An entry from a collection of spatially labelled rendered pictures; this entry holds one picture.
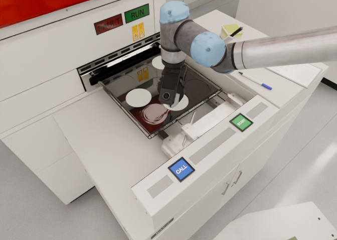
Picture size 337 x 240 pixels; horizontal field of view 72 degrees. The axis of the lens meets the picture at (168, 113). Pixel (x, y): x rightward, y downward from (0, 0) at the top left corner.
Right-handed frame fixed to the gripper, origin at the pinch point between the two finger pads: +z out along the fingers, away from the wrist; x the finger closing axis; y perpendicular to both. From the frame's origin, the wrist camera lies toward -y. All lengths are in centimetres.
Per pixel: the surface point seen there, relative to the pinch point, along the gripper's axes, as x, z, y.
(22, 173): 107, 94, -11
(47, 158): 56, 36, -17
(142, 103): 11.8, 3.7, 1.6
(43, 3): 37.8, -31.7, 0.4
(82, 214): 51, 94, -24
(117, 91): 23.9, 3.8, 5.3
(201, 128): -12.3, 5.7, -2.1
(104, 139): 22.4, 11.8, -13.0
